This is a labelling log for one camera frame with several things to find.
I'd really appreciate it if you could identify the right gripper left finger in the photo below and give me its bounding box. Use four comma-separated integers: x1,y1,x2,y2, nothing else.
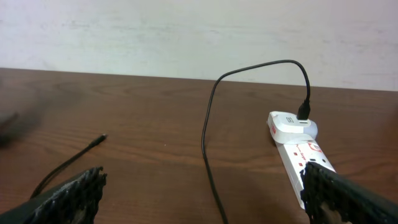
1,167,107,224

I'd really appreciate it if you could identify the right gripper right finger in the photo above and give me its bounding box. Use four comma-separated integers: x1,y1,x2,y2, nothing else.
300,162,397,224

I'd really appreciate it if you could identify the white power strip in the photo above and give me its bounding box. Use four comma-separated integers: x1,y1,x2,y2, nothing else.
275,140,334,208

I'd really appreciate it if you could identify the black USB charging cable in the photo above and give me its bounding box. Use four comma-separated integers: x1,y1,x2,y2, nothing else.
30,59,312,224

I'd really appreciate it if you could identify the white USB charger plug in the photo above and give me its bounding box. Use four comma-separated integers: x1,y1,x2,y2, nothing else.
267,111,318,144

